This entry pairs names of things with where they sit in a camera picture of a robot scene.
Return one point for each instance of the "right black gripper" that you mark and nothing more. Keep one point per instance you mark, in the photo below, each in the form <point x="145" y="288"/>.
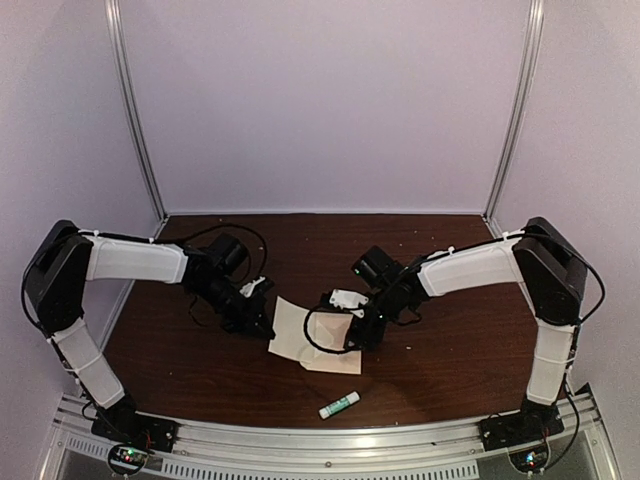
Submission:
<point x="355" y="333"/>

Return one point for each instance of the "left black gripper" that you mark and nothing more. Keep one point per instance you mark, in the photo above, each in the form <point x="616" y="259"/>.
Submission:
<point x="245" y="322"/>

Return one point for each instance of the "beige envelope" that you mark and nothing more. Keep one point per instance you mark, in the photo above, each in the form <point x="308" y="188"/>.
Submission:
<point x="328" y="330"/>

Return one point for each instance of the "cream letter paper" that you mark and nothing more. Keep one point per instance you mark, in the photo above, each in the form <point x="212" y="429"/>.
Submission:
<point x="290" y="341"/>

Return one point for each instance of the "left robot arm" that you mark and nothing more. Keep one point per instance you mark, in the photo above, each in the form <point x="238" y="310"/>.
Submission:
<point x="71" y="262"/>

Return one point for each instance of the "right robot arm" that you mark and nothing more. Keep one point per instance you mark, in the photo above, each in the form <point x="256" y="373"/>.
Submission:
<point x="537" y="258"/>

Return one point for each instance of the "green white glue stick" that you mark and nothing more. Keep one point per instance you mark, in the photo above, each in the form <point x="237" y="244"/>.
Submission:
<point x="339" y="405"/>

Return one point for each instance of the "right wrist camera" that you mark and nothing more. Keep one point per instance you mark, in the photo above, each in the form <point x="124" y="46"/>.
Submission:
<point x="347" y="300"/>

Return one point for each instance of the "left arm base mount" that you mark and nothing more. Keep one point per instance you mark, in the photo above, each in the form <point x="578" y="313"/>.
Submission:
<point x="124" y="424"/>

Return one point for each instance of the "aluminium front rail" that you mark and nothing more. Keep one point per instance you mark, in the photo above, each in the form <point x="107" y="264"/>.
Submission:
<point x="442" y="450"/>

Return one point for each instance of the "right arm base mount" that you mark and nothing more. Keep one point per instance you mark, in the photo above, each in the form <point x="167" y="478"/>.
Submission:
<point x="533" y="422"/>

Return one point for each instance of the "left aluminium frame post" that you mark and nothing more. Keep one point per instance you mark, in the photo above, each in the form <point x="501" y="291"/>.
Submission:
<point x="116" y="32"/>

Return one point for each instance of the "aluminium frame post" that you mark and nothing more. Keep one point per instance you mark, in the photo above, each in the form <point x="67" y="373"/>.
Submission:
<point x="116" y="32"/>
<point x="529" y="59"/>

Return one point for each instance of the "right aluminium frame post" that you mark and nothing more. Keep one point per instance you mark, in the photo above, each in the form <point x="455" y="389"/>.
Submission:
<point x="529" y="59"/>

